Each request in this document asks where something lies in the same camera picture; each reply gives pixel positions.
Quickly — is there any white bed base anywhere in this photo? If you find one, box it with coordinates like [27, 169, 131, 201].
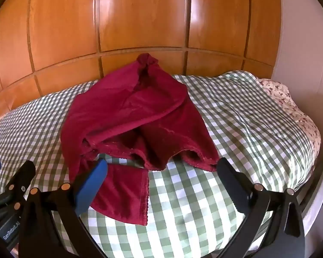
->
[254, 158, 323, 252]

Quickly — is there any green checked blanket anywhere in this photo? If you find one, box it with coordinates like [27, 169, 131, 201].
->
[0, 70, 318, 258]

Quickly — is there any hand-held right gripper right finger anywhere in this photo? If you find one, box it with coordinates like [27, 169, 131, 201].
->
[216, 157, 306, 258]

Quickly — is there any floral bed sheet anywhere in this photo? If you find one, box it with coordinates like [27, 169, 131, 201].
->
[257, 78, 321, 164]

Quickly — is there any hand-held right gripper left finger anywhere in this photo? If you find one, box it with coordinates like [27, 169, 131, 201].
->
[17, 158, 108, 258]

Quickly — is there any dark red garment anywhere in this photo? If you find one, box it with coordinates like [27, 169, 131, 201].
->
[60, 53, 221, 226]

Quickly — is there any wooden panelled wardrobe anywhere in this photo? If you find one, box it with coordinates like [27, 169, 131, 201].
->
[0, 0, 282, 125]

